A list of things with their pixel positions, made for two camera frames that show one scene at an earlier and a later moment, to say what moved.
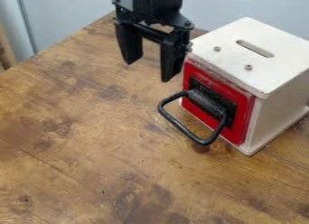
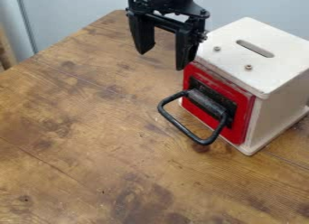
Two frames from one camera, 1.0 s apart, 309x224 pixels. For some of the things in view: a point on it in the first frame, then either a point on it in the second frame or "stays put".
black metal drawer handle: (211, 102) stays put
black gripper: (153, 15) -> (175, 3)
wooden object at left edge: (7, 57) stays put
